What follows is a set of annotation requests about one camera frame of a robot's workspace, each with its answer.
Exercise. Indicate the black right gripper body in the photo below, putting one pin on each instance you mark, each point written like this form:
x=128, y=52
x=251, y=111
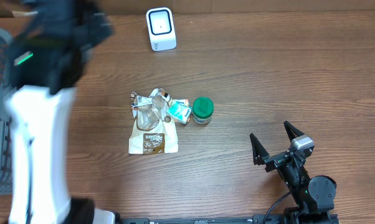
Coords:
x=276, y=162

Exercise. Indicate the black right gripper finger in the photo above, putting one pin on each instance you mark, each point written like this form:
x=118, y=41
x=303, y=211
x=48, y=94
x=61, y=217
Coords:
x=260, y=154
x=292, y=131

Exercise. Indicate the green lid jar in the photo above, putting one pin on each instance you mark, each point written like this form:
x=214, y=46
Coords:
x=202, y=110

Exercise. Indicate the teal tissue pack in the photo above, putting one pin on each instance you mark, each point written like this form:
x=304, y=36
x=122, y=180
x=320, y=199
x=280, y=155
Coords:
x=180, y=112

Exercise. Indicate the brown Pantree snack bag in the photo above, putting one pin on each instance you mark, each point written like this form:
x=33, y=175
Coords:
x=154, y=130

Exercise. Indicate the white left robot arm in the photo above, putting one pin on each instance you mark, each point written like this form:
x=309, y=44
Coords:
x=46, y=60

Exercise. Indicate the white barcode scanner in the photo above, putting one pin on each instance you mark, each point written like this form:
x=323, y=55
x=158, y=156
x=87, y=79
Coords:
x=161, y=29

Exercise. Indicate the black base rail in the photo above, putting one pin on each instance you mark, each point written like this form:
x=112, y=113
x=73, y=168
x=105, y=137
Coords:
x=206, y=220

